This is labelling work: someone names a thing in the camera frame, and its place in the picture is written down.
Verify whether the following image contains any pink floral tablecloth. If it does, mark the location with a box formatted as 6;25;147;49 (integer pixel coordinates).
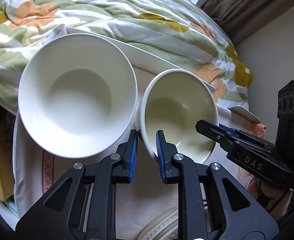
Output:
12;64;267;240

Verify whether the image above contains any cardboard box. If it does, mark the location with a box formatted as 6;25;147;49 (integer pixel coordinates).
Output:
0;132;14;201

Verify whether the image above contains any white ribbed bowl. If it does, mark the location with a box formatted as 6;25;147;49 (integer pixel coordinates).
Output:
18;34;138;158

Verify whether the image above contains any floral green white duvet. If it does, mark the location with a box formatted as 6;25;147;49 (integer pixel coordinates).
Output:
0;0;254;111

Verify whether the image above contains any beige curtain right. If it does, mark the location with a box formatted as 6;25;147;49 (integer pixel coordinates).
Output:
196;0;294;45

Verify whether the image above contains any white tray table rim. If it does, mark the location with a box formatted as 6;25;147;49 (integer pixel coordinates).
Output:
47;23;262;124

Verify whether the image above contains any cream cartoon bowl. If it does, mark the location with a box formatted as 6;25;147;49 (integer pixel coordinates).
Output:
139;69;219;164

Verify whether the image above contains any duck cartoon plate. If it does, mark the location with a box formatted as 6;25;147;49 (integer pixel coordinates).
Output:
137;207;178;240

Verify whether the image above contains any person's right hand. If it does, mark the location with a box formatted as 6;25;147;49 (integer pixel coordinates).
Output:
262;183;292;216

